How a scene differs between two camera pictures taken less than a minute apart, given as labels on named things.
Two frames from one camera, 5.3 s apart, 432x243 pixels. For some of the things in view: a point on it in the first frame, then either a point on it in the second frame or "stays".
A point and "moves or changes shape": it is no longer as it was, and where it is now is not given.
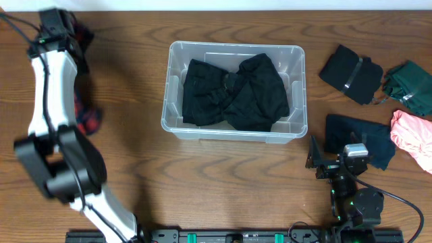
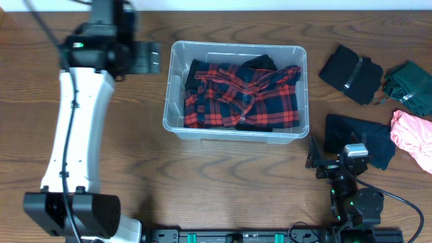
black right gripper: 315,158 stays
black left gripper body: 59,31 to 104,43
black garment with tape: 358,77 stays
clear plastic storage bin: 235,91 stays
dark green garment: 411,85 stays
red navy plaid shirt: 88,113 moves or changes shape
